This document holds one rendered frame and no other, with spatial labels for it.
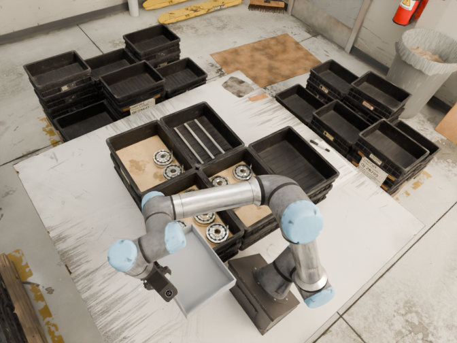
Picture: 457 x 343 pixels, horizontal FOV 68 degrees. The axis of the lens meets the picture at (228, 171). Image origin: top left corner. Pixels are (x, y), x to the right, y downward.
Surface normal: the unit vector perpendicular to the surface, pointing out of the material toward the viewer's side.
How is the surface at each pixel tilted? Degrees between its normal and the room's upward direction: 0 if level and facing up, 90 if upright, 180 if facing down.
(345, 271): 0
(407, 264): 0
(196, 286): 2
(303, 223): 66
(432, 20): 90
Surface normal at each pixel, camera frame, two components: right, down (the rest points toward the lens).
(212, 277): 0.11, -0.62
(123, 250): -0.13, -0.45
